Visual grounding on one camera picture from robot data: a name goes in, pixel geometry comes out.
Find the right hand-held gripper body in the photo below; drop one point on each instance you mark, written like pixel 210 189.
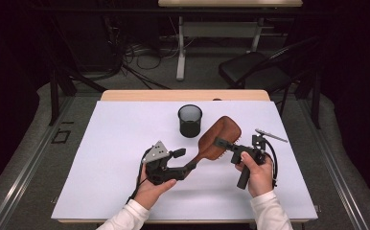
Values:
pixel 258 148

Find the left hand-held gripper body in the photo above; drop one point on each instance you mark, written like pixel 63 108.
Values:
pixel 157 152

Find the brown wooden hairbrush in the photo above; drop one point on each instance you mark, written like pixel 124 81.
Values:
pixel 218 132

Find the person's right hand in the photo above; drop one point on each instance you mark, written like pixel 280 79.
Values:
pixel 261 179

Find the person's left hand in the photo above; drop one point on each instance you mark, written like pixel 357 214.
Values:
pixel 151 193

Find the black mesh cup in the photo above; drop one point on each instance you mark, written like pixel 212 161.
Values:
pixel 190 126

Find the white sheet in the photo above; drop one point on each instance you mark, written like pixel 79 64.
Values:
pixel 109 159

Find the light wooden table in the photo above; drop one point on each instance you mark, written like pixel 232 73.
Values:
pixel 173 95

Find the black folding chair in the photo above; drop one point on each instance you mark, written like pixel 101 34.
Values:
pixel 253 72

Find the white-legged desk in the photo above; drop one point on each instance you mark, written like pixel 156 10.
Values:
pixel 218 29

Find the black metal stand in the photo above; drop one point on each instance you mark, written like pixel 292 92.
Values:
pixel 54 96

